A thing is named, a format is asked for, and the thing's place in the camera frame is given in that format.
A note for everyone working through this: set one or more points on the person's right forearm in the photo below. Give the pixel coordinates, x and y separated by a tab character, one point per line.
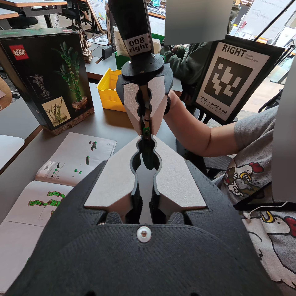
185	120

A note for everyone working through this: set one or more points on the grey chicken print t-shirt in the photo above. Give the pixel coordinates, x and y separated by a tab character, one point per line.
252	129

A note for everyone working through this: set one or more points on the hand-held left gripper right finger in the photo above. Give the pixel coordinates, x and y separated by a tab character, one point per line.
178	182

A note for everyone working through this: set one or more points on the black slanted pole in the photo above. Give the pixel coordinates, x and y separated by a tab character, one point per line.
275	20

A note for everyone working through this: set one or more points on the white paper bag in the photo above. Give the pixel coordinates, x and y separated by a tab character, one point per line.
118	44

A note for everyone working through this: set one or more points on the yellow plastic bin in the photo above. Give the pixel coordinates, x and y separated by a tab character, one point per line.
108	97

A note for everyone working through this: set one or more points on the green plastic bin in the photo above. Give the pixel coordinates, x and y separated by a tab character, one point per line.
120	62

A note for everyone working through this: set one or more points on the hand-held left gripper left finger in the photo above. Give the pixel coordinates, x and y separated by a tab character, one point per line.
111	182

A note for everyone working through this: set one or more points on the easel board with drawings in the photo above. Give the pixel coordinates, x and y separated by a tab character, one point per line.
99	16

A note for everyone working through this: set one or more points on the small black box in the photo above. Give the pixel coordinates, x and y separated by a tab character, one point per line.
106	53

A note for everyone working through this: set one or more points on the wood edged desk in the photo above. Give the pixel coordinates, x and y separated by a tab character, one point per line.
34	2

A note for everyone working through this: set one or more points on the whiteboard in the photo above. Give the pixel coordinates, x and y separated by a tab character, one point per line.
259	13

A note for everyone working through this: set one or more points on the white side table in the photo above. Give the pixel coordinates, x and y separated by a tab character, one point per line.
9	150

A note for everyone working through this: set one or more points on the black lego set box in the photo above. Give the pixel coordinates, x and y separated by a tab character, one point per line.
46	81

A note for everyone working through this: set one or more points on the wooden tower model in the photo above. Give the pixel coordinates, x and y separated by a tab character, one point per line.
86	54

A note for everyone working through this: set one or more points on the black swivel chair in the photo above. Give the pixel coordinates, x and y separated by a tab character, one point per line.
74	11

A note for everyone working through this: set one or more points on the lego instruction booklet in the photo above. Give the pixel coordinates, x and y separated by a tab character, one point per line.
69	152

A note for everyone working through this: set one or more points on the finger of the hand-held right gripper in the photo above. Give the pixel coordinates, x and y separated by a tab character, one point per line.
130	101
158	97

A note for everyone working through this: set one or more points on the green lego leaf piece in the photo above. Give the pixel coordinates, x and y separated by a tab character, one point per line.
148	157

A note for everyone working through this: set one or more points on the black framed marker sign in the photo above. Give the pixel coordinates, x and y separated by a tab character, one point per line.
231	78

